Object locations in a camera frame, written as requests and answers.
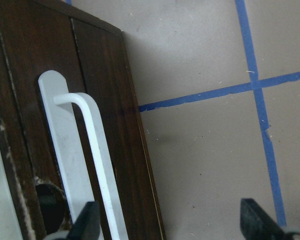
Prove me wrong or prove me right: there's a wooden drawer with white handle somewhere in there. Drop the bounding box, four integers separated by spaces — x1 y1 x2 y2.
38 70 129 240

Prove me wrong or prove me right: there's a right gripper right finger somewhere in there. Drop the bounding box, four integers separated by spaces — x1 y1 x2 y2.
240 198 287 240

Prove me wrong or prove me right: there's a dark wooden drawer cabinet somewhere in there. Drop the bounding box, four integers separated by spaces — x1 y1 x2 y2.
0 0 166 240

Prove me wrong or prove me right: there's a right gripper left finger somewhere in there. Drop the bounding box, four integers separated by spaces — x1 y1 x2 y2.
66 201 101 240

